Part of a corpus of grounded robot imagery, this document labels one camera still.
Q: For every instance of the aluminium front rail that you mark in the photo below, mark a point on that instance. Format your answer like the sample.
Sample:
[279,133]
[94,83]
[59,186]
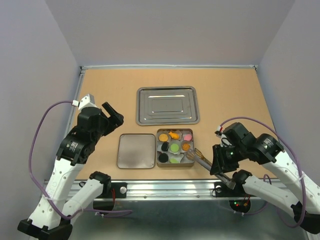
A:
[165,190]

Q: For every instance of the square cookie tin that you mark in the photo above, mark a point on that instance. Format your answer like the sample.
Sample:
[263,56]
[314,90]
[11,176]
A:
[184,163]

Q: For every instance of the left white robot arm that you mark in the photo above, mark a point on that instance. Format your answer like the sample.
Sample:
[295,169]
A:
[55,215]

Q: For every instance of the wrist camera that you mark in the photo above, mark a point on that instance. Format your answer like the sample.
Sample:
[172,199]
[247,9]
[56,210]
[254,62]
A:
[87,101]
[224,142]

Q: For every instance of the green round cookie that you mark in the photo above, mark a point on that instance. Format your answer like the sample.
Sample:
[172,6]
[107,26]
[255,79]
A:
[174,148]
[174,160]

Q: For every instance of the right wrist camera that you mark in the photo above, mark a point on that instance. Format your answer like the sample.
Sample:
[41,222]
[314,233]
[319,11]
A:
[224,142]

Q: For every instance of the metal tongs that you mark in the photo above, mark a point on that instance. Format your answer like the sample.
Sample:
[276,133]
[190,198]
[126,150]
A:
[197,156]

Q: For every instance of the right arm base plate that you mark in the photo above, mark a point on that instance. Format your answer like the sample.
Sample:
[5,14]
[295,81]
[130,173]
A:
[220,190]

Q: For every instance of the orange waffle cookie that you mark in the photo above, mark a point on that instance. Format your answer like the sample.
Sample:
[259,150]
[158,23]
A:
[163,137]

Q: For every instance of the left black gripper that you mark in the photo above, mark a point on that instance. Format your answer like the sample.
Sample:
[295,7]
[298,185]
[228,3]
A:
[116,120]

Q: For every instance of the silver metal tray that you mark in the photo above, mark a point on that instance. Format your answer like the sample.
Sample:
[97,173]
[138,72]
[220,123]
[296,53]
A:
[167,105]

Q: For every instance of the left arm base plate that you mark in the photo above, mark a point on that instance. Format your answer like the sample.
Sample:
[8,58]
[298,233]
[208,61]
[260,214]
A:
[116,190]

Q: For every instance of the orange fish cookie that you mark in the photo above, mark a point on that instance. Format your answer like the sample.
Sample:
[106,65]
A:
[174,135]

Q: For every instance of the brown flower cookie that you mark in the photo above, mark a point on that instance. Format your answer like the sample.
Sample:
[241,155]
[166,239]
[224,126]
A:
[185,146]

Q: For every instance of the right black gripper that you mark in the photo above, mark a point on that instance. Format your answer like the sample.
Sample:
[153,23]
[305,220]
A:
[219,164]

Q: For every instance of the black round cookie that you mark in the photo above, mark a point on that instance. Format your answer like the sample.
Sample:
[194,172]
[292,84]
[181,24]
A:
[163,158]

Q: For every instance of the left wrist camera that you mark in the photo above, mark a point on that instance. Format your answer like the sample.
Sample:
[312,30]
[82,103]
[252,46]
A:
[87,101]

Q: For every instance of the black sandwich cookie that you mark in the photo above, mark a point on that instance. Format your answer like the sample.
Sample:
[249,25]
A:
[165,146]

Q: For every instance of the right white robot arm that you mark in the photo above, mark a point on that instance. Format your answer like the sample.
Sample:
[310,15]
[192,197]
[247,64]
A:
[300,198]

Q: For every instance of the square tin lid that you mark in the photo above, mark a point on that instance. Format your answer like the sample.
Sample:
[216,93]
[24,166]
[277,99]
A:
[136,151]

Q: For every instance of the pink round cookie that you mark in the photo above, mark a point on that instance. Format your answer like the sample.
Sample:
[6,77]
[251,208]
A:
[188,137]

